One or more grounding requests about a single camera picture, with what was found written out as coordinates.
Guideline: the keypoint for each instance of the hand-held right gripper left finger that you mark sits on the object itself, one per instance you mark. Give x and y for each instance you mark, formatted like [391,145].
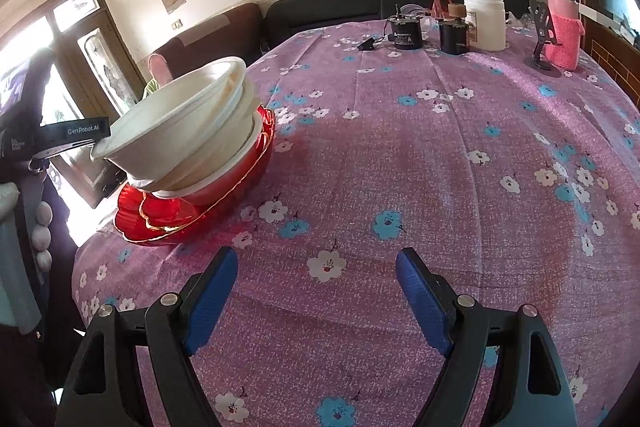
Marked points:
[215,302]

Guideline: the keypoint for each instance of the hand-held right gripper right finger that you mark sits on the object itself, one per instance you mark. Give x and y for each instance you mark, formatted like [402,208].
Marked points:
[422,302]

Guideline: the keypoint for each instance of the red glass plate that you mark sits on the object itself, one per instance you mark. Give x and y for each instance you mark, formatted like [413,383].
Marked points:
[165,212]
[240,192]

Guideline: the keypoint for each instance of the large white bowl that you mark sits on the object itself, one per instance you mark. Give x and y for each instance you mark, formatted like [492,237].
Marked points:
[170,127]

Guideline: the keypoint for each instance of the cream bowl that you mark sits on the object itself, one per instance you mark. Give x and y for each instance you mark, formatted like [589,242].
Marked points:
[235,107]

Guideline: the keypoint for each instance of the person's left forearm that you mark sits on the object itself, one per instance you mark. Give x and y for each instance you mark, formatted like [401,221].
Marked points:
[17,267]

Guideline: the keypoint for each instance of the person's left hand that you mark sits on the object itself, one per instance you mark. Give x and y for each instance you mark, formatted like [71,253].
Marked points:
[42,234]

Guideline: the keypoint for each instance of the wooden glass door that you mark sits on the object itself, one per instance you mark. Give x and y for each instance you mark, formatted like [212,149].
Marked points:
[100,57]

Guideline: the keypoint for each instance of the purple floral tablecloth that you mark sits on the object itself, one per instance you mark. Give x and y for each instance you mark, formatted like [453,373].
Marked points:
[425,167]

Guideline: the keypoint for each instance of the pink cushion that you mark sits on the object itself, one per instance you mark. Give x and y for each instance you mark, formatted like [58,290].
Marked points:
[161,72]

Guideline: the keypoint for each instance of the brown armchair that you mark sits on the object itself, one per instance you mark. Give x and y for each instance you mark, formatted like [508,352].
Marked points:
[215,37]

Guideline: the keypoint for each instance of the black power adapter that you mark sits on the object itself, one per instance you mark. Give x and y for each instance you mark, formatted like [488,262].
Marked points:
[366,45]

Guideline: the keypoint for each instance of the black cylindrical motor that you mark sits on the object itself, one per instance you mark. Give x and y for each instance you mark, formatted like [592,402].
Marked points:
[406,38]

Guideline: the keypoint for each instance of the black jar with wooden lid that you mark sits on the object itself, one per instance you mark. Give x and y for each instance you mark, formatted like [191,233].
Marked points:
[452,37]

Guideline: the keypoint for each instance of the black phone stand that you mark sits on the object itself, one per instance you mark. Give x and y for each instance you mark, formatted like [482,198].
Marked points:
[542,57]

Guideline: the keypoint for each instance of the white plastic jar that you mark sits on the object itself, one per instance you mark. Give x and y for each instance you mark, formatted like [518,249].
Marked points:
[487,24]

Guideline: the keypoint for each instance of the red bag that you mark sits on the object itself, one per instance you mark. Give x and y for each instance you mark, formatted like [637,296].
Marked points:
[441,7]

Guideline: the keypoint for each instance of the pink sleeved thermos flask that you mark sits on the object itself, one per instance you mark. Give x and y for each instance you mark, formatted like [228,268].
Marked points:
[565,37]

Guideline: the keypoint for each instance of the black sofa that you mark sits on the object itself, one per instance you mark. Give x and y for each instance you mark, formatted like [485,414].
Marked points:
[325,7]

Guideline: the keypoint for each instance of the wooden cabinet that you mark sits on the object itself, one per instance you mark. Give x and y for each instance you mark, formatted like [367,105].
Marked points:
[607,52]

